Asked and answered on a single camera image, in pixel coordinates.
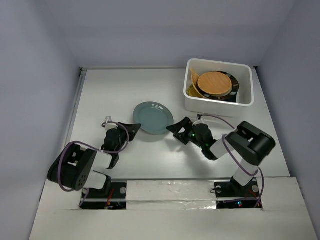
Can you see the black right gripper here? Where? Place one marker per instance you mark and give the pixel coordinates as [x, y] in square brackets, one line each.
[186, 123]

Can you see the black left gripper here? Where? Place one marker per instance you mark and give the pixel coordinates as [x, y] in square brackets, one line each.
[132, 129]

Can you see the teal round ceramic plate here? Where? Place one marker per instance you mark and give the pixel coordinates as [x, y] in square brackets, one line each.
[153, 117]

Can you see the green yellow bamboo tray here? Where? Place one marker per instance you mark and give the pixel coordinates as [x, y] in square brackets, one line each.
[192, 92]

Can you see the orange fish-shaped woven basket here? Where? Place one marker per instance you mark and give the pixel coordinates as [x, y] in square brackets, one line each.
[194, 78]

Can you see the round orange woven plate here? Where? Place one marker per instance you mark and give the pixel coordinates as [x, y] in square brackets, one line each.
[215, 83]

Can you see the striped rim round plate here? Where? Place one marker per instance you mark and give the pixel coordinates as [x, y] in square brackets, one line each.
[235, 88]

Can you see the dark blue leaf plate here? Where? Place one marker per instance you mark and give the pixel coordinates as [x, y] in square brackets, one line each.
[233, 97]

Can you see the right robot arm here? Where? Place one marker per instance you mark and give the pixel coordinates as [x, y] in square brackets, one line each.
[246, 144]

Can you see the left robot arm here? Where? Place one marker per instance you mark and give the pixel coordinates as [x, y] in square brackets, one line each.
[72, 167]

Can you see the white plastic bin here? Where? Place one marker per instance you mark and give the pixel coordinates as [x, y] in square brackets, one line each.
[245, 95]

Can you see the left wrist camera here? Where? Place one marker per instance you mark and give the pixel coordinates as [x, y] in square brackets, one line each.
[108, 123]

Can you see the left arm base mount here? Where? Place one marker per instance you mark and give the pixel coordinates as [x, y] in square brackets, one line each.
[111, 197]

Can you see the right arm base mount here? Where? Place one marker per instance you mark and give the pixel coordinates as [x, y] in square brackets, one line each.
[231, 195]

